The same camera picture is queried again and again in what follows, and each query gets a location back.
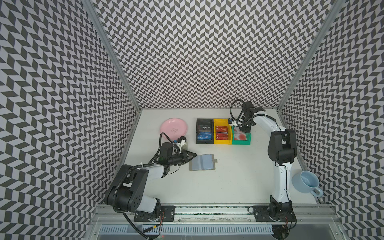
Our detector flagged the pink plate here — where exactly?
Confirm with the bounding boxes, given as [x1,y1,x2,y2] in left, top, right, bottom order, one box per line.
[160,118,188,141]

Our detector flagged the light blue mug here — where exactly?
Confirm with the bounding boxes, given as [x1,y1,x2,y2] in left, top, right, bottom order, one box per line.
[292,171,324,198]

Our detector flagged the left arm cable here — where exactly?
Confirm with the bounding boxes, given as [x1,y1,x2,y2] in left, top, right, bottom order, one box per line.
[146,132,181,176]

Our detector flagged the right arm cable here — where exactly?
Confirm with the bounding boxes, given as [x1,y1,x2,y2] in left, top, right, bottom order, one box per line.
[229,98,280,128]

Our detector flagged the black bin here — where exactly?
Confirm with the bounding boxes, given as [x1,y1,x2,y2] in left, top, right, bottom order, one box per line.
[196,118,214,145]

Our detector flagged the green bin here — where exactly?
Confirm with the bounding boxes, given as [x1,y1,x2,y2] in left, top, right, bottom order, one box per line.
[230,120,252,146]

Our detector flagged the pink card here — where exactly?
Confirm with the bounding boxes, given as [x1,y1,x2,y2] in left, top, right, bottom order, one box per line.
[233,127,247,141]

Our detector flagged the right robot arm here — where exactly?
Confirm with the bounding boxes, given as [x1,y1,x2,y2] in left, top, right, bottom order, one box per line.
[233,100,297,223]

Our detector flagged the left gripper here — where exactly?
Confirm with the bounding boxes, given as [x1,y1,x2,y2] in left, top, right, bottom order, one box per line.
[168,150,198,166]

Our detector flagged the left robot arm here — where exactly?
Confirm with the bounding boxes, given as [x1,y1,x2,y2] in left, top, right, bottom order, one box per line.
[104,143,197,222]

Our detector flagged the yellow bin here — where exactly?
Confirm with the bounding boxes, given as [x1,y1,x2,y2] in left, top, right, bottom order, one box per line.
[214,119,233,145]

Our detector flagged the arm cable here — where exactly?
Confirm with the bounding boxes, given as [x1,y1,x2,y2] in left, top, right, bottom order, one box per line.
[146,132,181,176]
[229,98,280,128]

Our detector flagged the grey card holder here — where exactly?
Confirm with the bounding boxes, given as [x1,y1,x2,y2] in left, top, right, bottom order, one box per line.
[189,154,218,171]

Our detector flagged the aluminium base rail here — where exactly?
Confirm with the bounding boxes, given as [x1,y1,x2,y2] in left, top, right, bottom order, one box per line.
[87,204,341,235]

